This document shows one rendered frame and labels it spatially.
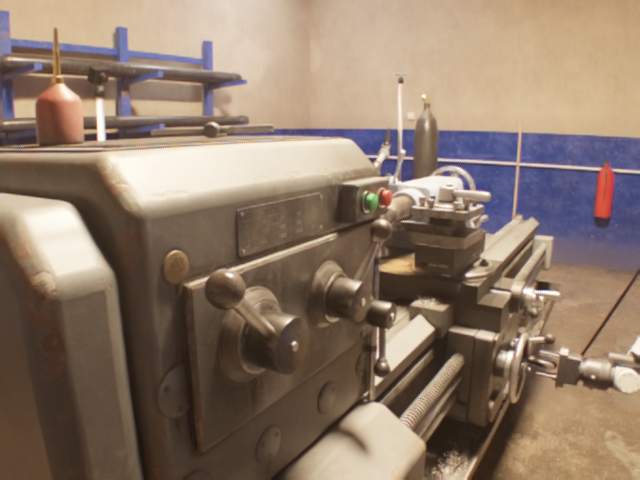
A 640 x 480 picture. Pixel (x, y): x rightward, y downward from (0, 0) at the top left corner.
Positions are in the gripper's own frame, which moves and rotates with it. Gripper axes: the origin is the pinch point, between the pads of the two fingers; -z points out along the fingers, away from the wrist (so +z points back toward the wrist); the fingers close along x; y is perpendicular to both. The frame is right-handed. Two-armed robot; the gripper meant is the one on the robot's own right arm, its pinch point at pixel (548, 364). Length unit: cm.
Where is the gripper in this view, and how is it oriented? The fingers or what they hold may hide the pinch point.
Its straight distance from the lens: 164.2
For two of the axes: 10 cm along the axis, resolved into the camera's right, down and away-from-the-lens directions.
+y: -5.3, 0.5, -8.5
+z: 8.5, 1.2, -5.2
